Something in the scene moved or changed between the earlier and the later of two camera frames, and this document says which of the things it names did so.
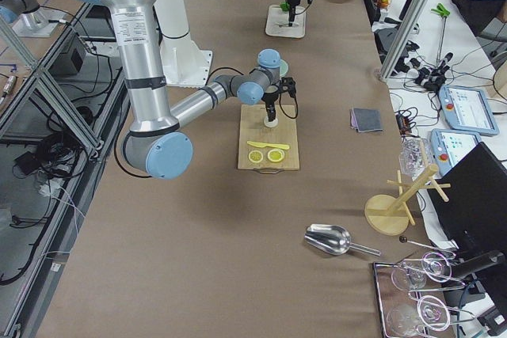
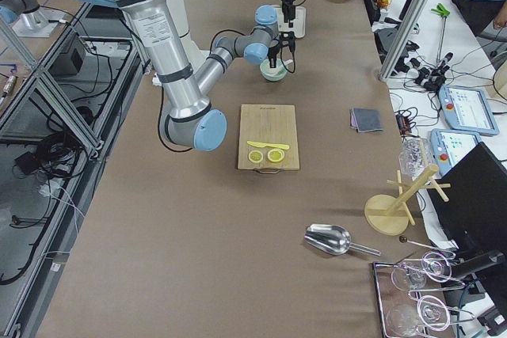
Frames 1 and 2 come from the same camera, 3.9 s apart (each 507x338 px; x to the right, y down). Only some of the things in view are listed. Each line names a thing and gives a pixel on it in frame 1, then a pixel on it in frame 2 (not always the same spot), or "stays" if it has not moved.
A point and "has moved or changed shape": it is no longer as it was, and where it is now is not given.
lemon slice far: [276, 155] stays
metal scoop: [333, 240] stays
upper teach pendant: [467, 109] stays
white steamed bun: [272, 124] has moved or changed shape
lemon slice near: [255, 156] stays
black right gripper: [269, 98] → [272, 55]
